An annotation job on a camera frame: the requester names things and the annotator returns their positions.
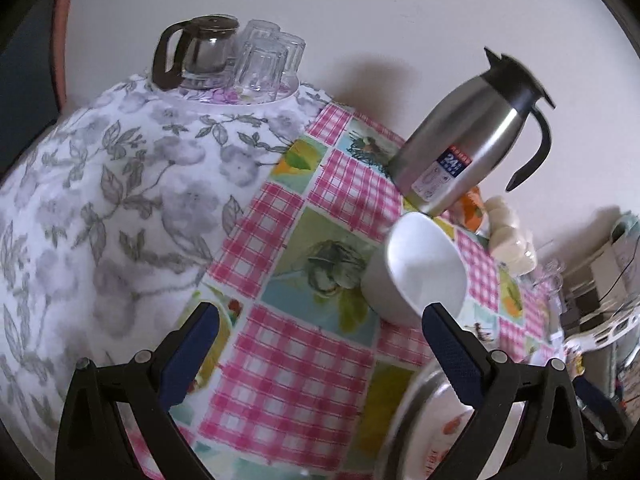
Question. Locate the large steel plate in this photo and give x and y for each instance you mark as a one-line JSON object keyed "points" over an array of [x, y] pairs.
{"points": [[405, 410]]}

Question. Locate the clear drinking glass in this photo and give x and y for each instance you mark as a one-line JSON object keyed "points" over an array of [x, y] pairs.
{"points": [[260, 29], [294, 57], [260, 67]]}

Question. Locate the plain white bowl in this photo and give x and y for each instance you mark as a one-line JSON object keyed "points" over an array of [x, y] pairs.
{"points": [[420, 260]]}

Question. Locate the bag of steamed buns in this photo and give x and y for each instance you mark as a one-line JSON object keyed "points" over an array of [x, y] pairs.
{"points": [[510, 245]]}

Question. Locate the dark cabinet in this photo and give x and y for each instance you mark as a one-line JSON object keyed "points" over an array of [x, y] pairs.
{"points": [[25, 85]]}

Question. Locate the floral round tray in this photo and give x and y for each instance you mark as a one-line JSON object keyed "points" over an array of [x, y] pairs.
{"points": [[225, 96]]}

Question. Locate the pink checked tablecloth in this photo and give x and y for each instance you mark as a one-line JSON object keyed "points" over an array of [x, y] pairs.
{"points": [[300, 360]]}

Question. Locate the white printed bag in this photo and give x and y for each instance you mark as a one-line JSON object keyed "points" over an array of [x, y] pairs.
{"points": [[625, 245]]}

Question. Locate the orange snack packet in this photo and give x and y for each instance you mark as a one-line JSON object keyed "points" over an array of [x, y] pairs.
{"points": [[472, 212]]}

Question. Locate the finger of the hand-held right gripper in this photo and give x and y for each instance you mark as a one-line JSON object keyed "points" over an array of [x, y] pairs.
{"points": [[592, 390]]}

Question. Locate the clear glass mug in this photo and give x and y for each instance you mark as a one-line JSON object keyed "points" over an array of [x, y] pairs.
{"points": [[550, 275]]}

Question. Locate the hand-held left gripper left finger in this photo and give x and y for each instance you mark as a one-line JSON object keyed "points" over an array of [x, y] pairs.
{"points": [[192, 355]]}

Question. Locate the white plastic chair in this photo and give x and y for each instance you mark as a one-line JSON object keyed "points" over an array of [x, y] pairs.
{"points": [[615, 327]]}

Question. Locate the glass coffee pot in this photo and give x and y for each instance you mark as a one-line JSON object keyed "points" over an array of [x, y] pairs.
{"points": [[210, 55]]}

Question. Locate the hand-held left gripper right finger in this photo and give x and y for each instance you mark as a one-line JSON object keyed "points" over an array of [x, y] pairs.
{"points": [[452, 355]]}

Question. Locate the grey floral cloth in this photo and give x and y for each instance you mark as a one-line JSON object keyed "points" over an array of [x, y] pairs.
{"points": [[100, 210]]}

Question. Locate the stainless steel thermos jug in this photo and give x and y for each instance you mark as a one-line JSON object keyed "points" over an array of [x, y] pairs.
{"points": [[465, 135]]}

